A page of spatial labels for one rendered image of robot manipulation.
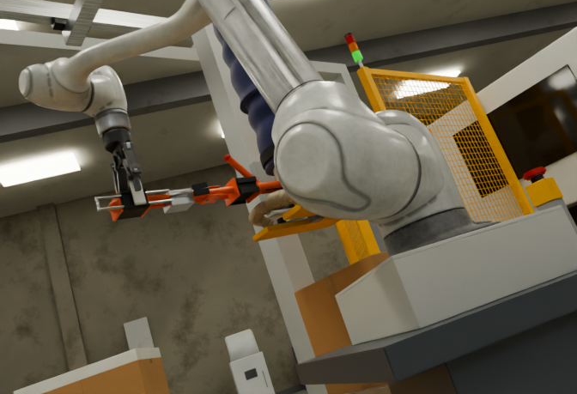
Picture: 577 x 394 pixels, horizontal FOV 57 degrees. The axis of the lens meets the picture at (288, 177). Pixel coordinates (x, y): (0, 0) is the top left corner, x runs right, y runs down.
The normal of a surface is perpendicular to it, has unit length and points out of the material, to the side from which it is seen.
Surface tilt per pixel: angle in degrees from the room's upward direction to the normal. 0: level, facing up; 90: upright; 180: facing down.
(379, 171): 126
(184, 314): 90
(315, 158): 94
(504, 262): 90
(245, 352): 71
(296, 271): 90
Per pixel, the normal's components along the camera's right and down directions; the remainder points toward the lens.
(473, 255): 0.19, -0.36
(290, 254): 0.56, -0.43
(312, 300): -0.77, 0.07
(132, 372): -0.04, -0.29
